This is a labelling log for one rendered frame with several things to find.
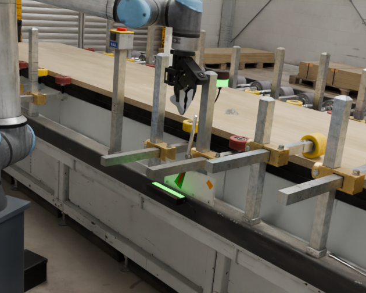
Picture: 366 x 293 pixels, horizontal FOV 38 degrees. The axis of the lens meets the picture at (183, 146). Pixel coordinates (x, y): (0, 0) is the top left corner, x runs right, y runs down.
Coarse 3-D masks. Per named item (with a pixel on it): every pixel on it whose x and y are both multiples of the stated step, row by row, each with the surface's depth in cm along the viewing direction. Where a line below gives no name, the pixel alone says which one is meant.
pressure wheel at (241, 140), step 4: (232, 136) 191; (236, 136) 192; (240, 136) 192; (232, 140) 187; (236, 140) 186; (240, 140) 187; (244, 140) 187; (232, 144) 187; (236, 144) 186; (240, 144) 186; (244, 144) 186; (232, 148) 187; (236, 148) 186; (240, 148) 186; (244, 148) 186
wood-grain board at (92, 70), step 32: (64, 64) 320; (96, 64) 331; (128, 64) 343; (128, 96) 246; (224, 96) 267; (256, 96) 274; (224, 128) 203; (288, 128) 212; (320, 128) 217; (352, 128) 222; (288, 160) 180; (320, 160) 174; (352, 160) 177
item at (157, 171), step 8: (224, 152) 187; (232, 152) 188; (240, 152) 189; (184, 160) 174; (192, 160) 175; (200, 160) 176; (152, 168) 164; (160, 168) 165; (168, 168) 167; (176, 168) 169; (184, 168) 172; (192, 168) 174; (200, 168) 177; (152, 176) 163; (160, 176) 165
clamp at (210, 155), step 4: (192, 148) 185; (192, 152) 183; (196, 152) 182; (200, 152) 181; (204, 152) 181; (208, 152) 182; (212, 152) 182; (196, 156) 182; (200, 156) 181; (204, 156) 179; (208, 156) 178; (212, 156) 178
